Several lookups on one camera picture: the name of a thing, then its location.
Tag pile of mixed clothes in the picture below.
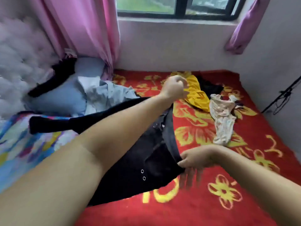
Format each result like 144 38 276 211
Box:
27 56 258 146

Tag person's left forearm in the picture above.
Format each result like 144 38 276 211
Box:
0 92 172 226

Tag wide pink curtain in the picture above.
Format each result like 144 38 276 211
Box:
28 0 120 80

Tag red and yellow blanket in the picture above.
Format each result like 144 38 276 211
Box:
0 68 301 226

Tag black wide leg trousers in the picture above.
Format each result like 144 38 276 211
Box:
29 96 186 207

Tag person's right forearm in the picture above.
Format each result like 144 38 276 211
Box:
214 146 301 226

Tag white tufted headboard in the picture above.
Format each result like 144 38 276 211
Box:
0 16 59 121

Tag person's left hand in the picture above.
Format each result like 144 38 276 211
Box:
159 75 190 103

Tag person's right hand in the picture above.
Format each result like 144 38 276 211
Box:
177 144 224 170

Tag pale blue pillow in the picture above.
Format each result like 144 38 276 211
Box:
23 56 106 117

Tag dark framed window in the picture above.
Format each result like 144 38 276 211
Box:
115 0 247 22

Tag blue patterned pillow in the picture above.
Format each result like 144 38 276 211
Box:
0 110 78 193

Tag narrow pink curtain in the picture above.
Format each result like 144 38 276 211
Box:
224 0 272 56

